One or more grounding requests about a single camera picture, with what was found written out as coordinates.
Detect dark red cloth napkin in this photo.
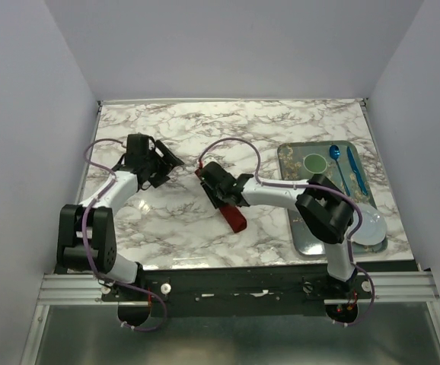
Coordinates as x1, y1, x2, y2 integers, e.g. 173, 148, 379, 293
195, 165, 247, 233

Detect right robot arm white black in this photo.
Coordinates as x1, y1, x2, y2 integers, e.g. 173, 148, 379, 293
195, 162, 361, 298

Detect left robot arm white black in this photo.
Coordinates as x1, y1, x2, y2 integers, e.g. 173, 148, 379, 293
56, 133, 184, 300

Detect light green cup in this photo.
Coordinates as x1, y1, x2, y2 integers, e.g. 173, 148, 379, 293
303, 154, 328, 174

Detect blue metallic spoon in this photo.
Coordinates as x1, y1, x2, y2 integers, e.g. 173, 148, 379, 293
329, 144, 351, 196

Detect floral teal serving tray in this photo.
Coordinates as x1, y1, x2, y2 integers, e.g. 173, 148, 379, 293
277, 141, 387, 255

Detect blue metallic knife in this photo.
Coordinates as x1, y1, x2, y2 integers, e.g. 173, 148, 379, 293
346, 146, 368, 196

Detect pale blue small plate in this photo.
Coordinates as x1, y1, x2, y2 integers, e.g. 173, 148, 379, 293
352, 203, 387, 246

